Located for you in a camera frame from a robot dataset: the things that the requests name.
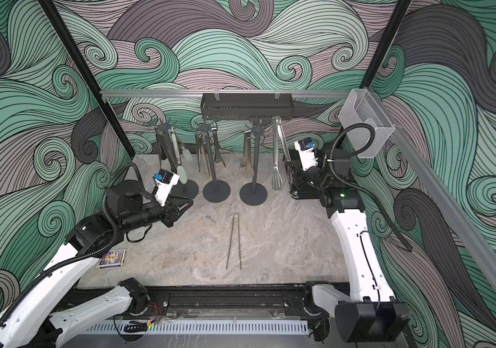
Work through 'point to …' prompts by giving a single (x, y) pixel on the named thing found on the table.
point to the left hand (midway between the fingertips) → (189, 199)
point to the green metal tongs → (187, 156)
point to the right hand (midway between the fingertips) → (290, 161)
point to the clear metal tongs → (217, 154)
